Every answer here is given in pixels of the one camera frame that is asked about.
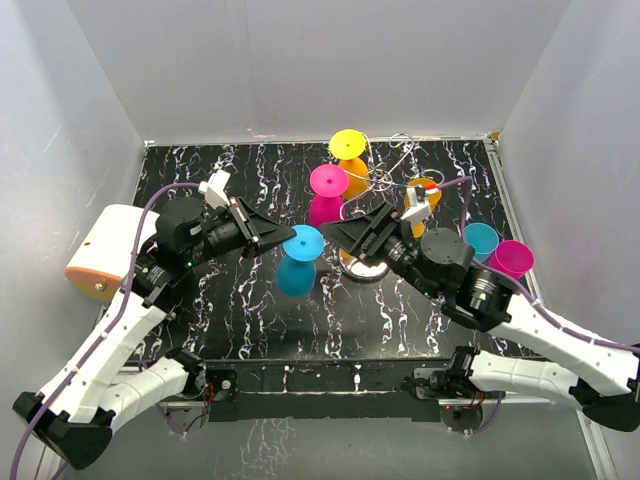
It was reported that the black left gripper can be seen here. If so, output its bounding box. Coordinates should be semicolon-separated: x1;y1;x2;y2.
185;196;297;267

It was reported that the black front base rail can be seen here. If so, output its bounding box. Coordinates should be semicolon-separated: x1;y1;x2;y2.
149;357;491;426

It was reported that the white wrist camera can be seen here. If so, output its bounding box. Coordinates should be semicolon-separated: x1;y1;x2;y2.
198;170;231;209
402;184;440;225

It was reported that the orange wine glass on rack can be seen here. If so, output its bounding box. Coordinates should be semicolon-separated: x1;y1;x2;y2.
402;178;442;239

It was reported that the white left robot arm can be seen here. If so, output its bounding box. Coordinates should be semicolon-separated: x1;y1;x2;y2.
13;196;295;470

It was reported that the magenta wine glass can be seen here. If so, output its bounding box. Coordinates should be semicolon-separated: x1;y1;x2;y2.
309;164;349;229
489;240;535;280

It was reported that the white orange appliance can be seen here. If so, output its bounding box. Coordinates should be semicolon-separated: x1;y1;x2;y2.
64;204;143;302

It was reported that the chrome wire wine glass rack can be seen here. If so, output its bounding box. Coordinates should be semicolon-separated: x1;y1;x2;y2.
341;132;445;219

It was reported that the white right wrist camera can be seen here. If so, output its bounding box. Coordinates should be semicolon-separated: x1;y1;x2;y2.
402;184;440;225

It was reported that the blue wine glass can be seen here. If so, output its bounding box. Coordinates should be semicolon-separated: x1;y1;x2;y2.
464;222;500;263
276;225;325;298

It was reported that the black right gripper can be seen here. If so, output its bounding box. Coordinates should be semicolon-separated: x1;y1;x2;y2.
321;201;441;300

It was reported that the blue wine glass back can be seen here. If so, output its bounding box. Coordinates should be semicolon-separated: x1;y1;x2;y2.
464;222;500;263

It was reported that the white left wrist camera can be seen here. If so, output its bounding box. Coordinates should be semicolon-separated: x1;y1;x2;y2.
198;170;231;209

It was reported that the blue wine glass front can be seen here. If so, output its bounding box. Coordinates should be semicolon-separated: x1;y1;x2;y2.
276;225;325;298

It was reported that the orange wine glass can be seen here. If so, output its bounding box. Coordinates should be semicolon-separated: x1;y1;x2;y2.
402;178;442;239
329;129;370;200

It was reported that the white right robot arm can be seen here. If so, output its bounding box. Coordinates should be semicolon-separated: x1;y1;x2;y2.
320;203;639;432

